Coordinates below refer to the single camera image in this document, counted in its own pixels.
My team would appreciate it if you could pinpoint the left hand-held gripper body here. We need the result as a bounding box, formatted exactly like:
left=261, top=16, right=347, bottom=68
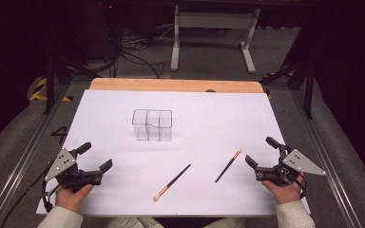
left=43, top=147, right=104, bottom=194

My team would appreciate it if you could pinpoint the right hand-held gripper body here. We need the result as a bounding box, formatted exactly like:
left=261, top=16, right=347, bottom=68
left=254, top=144, right=327, bottom=188

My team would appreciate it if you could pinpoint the black brush small orange tip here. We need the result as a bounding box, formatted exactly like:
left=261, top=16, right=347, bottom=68
left=214, top=148, right=243, bottom=184

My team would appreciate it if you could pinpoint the clear plastic organizer box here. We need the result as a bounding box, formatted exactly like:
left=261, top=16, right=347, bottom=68
left=131, top=108, right=174, bottom=143

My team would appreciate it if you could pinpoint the black brush fluffy tan head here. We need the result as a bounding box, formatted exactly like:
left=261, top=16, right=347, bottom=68
left=153, top=163, right=192, bottom=202

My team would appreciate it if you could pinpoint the person's left hand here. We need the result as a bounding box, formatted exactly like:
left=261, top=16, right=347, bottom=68
left=55, top=183, right=94, bottom=213

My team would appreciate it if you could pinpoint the person's right hand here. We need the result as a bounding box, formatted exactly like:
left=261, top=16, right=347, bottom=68
left=260, top=173, right=307, bottom=206

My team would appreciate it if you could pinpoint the person's beige clothing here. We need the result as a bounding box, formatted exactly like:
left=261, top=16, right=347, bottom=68
left=106, top=216, right=247, bottom=228

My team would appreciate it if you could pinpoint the black tripod stand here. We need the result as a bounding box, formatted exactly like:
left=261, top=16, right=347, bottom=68
left=42, top=53, right=93, bottom=115
left=259, top=60, right=316, bottom=120

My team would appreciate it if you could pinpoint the white table sheet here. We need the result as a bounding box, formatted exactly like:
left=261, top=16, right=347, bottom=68
left=36, top=88, right=312, bottom=218

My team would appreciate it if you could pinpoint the yellow black hazard tape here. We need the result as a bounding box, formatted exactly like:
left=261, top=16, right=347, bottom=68
left=28, top=77, right=74, bottom=103
left=262, top=69, right=297, bottom=80

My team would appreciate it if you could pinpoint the white metal stand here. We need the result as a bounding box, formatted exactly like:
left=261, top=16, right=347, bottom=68
left=170, top=4, right=261, bottom=74

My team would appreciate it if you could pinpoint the aluminium frame rail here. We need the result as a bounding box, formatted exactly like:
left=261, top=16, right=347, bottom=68
left=290, top=88, right=364, bottom=228
left=0, top=84, right=72, bottom=228

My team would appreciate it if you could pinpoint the left hand-held gripper black cable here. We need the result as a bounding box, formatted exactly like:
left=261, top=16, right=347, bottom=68
left=0, top=160, right=61, bottom=228

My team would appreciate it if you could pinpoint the black floor cable loop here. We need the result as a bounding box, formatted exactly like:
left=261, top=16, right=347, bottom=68
left=120, top=50, right=167, bottom=80

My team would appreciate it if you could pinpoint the tangle of floor cables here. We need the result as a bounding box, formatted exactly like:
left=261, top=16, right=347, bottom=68
left=120, top=24, right=176, bottom=52

